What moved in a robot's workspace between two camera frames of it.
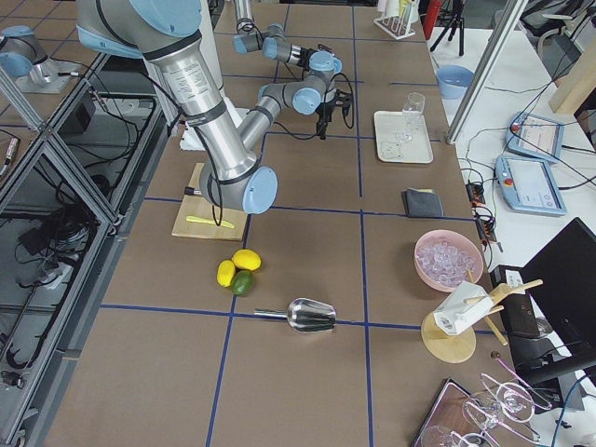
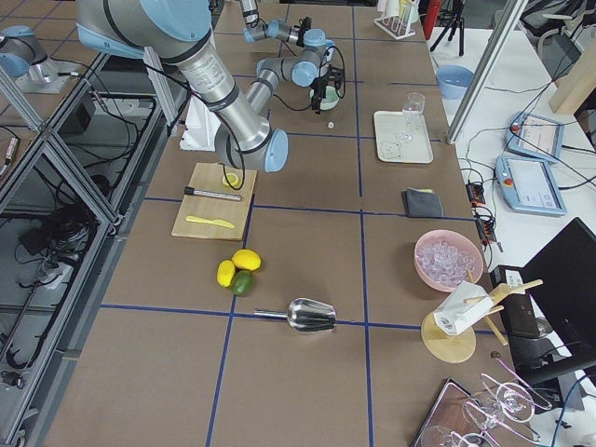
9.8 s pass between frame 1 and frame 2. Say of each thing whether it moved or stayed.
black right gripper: moved
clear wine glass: stayed
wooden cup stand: stayed
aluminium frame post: stayed
